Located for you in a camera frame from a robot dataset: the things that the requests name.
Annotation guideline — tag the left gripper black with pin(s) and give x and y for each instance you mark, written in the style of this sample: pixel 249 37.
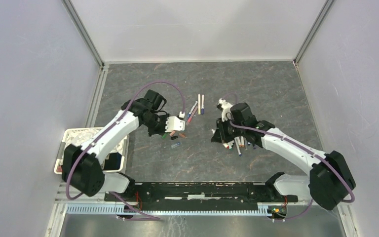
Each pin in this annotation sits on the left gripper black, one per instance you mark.
pixel 162 131

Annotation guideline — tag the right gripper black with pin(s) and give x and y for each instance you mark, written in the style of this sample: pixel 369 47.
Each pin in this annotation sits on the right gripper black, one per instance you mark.
pixel 219 136

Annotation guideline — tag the blue transparent pen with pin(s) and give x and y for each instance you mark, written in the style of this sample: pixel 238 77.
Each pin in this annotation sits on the blue transparent pen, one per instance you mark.
pixel 238 150

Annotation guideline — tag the red white pen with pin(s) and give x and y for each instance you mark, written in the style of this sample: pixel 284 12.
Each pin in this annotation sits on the red white pen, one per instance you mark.
pixel 236 142

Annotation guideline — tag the violet capped white pen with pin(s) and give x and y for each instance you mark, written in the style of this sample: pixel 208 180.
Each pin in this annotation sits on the violet capped white pen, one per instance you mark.
pixel 202 104

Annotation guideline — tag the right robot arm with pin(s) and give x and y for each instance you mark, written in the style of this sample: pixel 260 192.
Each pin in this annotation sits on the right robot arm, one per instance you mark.
pixel 330 180

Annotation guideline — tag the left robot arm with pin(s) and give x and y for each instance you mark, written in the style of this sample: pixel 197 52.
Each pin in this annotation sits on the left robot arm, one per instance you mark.
pixel 81 167

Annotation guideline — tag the yellow capped white pen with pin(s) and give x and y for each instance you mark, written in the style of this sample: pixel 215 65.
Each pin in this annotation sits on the yellow capped white pen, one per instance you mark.
pixel 199 104

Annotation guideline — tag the white cloth in basket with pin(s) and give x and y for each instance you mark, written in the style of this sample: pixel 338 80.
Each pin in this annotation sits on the white cloth in basket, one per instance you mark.
pixel 77 136

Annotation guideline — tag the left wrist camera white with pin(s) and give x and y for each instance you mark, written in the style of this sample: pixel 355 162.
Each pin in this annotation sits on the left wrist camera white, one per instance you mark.
pixel 175 123

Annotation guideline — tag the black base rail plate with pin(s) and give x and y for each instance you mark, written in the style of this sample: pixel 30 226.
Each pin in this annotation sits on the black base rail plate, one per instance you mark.
pixel 207 196

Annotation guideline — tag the white slotted cable duct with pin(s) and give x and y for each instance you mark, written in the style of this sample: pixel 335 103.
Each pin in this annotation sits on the white slotted cable duct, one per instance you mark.
pixel 121 209

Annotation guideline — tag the aluminium frame rail left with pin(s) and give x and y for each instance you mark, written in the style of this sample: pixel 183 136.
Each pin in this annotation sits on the aluminium frame rail left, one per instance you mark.
pixel 70 8

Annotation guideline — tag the aluminium frame rail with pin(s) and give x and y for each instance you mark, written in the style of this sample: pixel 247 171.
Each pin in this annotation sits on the aluminium frame rail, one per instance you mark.
pixel 70 8
pixel 313 30

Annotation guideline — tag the aluminium frame rail right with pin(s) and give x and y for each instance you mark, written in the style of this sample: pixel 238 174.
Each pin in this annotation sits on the aluminium frame rail right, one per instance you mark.
pixel 313 30

